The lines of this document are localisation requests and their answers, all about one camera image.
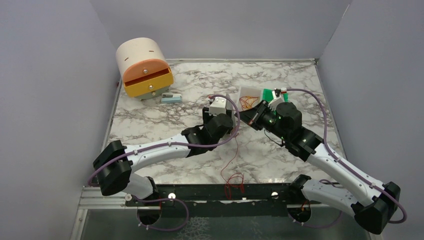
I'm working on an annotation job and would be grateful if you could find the red cable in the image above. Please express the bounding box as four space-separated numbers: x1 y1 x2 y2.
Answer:
219 130 247 201

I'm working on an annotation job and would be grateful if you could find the grey perforated cable spool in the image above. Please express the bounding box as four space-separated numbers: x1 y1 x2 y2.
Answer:
225 93 237 130

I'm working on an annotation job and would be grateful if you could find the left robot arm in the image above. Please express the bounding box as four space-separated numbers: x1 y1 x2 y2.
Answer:
93 107 235 199

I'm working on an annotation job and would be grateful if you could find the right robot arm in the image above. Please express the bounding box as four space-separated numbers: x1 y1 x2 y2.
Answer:
237 101 401 235

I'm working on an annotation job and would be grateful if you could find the translucent white plastic bin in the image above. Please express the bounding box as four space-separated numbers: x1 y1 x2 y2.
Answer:
235 85 263 112

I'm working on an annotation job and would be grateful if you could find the green plastic bin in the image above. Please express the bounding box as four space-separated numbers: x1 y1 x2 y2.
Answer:
262 87 289 102

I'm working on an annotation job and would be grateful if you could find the light blue stapler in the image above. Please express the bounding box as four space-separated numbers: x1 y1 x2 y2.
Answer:
160 93 183 104

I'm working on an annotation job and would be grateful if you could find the beige and orange drawer cabinet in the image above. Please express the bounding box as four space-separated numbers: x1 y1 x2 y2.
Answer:
115 37 174 100

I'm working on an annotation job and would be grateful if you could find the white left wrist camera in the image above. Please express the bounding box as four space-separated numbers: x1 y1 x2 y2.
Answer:
208 97 227 116

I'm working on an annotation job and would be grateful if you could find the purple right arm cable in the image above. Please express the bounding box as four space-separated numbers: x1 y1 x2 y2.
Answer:
279 88 408 229

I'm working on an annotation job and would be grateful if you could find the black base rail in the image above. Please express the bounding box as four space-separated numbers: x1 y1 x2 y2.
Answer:
125 183 306 218

